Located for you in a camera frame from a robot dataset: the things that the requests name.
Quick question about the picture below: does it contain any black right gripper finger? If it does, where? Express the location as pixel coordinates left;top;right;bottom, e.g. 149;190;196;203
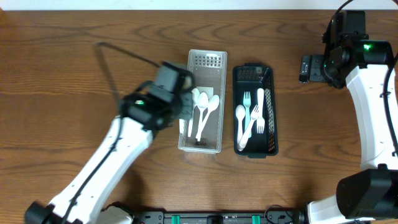
298;55;312;83
309;55;325;83

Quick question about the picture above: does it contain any white plastic spoon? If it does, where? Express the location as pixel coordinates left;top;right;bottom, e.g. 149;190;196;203
195;92;208;141
187;88;200;138
203;95;220;129

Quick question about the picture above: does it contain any mint green plastic fork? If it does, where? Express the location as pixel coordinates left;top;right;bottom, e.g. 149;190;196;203
243;91;251;128

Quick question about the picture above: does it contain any pink-white plastic fork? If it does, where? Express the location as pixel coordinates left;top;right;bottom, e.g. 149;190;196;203
238;105;259;151

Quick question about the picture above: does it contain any white fork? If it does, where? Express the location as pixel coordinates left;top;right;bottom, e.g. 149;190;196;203
256;88;265;134

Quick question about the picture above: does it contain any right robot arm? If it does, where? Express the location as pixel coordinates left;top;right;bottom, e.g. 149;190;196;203
299;10;397;223

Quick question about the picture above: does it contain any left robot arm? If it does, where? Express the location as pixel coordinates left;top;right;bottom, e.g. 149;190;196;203
24;62;195;223

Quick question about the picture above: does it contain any white label in basket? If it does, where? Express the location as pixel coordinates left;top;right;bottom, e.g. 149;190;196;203
197;86;214;98

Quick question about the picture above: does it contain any clear plastic basket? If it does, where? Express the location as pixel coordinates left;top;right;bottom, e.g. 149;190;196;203
178;49;228;154

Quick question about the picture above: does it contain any white spoon in green basket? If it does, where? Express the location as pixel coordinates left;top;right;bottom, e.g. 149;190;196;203
235;105;246;144

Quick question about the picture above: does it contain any dark green plastic basket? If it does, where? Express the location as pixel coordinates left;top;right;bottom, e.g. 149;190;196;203
233;63;279;158

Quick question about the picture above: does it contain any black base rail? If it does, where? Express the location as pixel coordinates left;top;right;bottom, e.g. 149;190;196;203
102;203;312;224

